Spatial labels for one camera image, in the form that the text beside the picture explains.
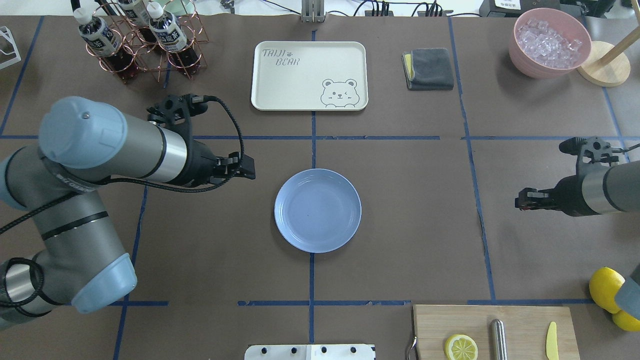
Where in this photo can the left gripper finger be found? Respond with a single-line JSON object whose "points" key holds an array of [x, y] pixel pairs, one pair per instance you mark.
{"points": [[239, 166]]}

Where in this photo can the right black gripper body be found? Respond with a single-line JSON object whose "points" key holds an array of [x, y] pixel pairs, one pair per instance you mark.
{"points": [[569, 196]]}

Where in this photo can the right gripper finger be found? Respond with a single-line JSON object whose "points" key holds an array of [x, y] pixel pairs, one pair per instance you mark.
{"points": [[525, 201]]}

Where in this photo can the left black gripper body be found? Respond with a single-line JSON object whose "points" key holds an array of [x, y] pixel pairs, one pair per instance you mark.
{"points": [[199, 162]]}

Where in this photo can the blue plate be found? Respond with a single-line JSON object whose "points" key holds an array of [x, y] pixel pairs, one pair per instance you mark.
{"points": [[317, 210]]}

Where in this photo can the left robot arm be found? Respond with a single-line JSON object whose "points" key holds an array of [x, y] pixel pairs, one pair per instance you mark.
{"points": [[82, 146]]}

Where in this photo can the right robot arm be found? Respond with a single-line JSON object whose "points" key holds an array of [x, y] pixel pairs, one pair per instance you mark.
{"points": [[623, 184]]}

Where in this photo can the wooden stand with carton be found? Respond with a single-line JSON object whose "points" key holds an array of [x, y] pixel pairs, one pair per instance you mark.
{"points": [[606, 64]]}

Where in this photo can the cream bear tray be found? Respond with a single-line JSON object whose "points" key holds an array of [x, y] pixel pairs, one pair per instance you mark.
{"points": [[309, 76]]}

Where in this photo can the yellow lemon front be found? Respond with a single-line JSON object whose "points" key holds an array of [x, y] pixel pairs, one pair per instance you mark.
{"points": [[604, 284]]}

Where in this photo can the bottle right in rack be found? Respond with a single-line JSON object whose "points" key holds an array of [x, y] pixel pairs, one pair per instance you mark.
{"points": [[170, 35]]}

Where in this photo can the bottle in rack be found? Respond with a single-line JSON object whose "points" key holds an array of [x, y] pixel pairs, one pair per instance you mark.
{"points": [[170, 35], [104, 43], [136, 12]]}

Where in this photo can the pink bowl with ice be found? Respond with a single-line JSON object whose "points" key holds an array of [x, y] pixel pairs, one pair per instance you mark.
{"points": [[548, 43]]}

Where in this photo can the wooden cutting board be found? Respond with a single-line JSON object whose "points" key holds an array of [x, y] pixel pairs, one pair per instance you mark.
{"points": [[525, 329]]}

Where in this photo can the yellow plastic knife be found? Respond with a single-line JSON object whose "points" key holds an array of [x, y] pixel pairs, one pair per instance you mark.
{"points": [[551, 342]]}

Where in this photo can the steel muddler black tip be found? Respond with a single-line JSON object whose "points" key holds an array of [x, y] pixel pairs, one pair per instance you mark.
{"points": [[498, 336]]}

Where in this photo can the bottle left in rack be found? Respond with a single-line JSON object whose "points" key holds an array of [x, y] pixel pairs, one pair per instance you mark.
{"points": [[104, 43]]}

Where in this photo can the half lemon slice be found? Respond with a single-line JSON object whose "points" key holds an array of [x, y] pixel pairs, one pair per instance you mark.
{"points": [[460, 347]]}

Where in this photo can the grey folded cloth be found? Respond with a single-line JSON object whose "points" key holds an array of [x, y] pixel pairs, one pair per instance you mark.
{"points": [[428, 69]]}

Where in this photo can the bottle front in rack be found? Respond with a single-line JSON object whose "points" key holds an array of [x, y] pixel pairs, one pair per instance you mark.
{"points": [[136, 12]]}

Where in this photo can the copper wire bottle rack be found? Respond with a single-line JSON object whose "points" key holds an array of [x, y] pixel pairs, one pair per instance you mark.
{"points": [[151, 57]]}

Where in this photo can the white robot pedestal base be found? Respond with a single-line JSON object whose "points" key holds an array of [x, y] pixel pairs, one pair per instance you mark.
{"points": [[348, 351]]}

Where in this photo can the white wire cup rack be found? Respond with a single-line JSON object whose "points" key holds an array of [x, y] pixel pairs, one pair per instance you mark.
{"points": [[9, 52]]}

